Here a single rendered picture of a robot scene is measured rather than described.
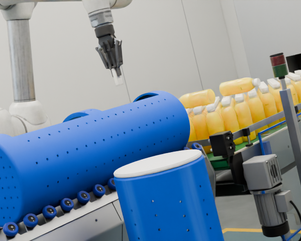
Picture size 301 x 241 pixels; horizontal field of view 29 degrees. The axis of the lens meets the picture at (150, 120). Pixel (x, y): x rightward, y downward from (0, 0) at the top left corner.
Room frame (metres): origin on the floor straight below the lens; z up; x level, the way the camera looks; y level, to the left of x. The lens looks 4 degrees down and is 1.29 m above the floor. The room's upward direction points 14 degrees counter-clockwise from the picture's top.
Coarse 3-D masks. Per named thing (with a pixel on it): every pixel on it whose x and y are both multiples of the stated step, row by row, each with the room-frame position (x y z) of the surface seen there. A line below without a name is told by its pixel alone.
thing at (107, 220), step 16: (208, 160) 2.40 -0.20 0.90; (112, 208) 1.94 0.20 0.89; (80, 224) 1.82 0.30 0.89; (96, 224) 1.86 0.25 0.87; (112, 224) 1.91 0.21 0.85; (0, 240) 1.70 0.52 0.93; (32, 240) 1.68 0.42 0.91; (48, 240) 1.72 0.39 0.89; (64, 240) 1.75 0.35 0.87; (80, 240) 1.79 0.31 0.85; (96, 240) 1.84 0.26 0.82; (112, 240) 1.91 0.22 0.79; (128, 240) 1.98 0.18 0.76
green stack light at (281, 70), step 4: (284, 64) 2.50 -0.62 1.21; (272, 68) 2.52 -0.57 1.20; (276, 68) 2.50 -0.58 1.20; (280, 68) 2.49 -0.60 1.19; (284, 68) 2.49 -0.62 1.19; (276, 72) 2.50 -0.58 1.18; (280, 72) 2.49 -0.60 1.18; (284, 72) 2.49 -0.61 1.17; (276, 76) 2.50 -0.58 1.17; (280, 76) 2.49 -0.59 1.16
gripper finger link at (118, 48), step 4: (116, 40) 2.21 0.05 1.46; (116, 44) 2.22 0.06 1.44; (120, 44) 2.23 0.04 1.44; (116, 48) 2.22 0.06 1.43; (120, 48) 2.23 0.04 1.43; (116, 52) 2.22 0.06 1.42; (120, 52) 2.23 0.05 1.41; (116, 56) 2.23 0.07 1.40; (120, 56) 2.23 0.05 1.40; (120, 60) 2.23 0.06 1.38
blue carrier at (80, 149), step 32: (160, 96) 2.31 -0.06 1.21; (64, 128) 1.89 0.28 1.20; (96, 128) 1.96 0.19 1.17; (128, 128) 2.06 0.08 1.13; (160, 128) 2.18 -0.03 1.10; (0, 160) 1.71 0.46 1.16; (32, 160) 1.72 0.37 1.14; (64, 160) 1.80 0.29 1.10; (96, 160) 1.90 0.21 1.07; (128, 160) 2.04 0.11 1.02; (0, 192) 1.74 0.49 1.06; (32, 192) 1.70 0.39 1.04; (64, 192) 1.82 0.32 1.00; (0, 224) 1.76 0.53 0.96
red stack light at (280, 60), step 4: (276, 56) 2.49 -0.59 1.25; (280, 56) 2.49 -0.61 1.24; (284, 56) 2.51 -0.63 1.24; (272, 60) 2.50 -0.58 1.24; (276, 60) 2.49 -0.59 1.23; (280, 60) 2.49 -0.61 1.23; (284, 60) 2.50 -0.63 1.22; (272, 64) 2.51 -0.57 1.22; (276, 64) 2.50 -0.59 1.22; (280, 64) 2.49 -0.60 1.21
